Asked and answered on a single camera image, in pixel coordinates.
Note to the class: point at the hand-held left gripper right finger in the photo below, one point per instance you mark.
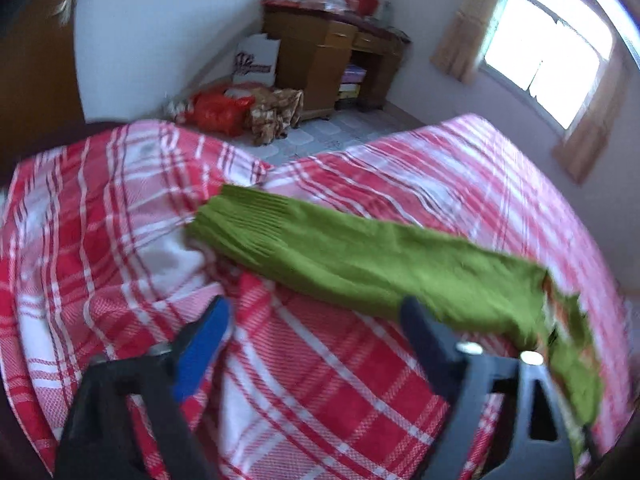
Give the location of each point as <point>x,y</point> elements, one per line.
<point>425,330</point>

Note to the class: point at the window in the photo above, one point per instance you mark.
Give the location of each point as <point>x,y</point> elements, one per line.
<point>540,45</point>

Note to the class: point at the brown patterned cloth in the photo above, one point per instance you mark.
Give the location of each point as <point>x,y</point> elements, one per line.
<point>272,115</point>

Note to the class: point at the red plastic bag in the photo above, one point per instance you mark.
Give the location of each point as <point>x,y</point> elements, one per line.
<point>220,112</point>

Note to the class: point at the wooden desk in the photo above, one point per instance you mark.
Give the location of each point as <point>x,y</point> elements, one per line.
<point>305,60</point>

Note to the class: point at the green knit sweater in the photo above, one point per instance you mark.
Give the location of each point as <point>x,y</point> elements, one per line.
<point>350,260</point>

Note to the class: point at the red plaid blanket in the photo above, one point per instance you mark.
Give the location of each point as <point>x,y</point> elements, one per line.
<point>325,385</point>

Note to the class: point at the wooden door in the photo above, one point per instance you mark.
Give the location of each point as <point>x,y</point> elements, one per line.
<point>35,60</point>

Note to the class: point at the stack of flat boxes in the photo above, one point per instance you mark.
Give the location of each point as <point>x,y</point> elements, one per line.
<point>350,85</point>

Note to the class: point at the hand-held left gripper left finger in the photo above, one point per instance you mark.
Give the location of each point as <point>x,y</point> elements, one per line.
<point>200,355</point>

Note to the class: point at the white paper bag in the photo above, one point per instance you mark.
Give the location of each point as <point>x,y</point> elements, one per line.
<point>255,60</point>

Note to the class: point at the beige curtain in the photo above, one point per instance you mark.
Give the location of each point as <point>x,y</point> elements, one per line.
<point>465,35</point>
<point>595,135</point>

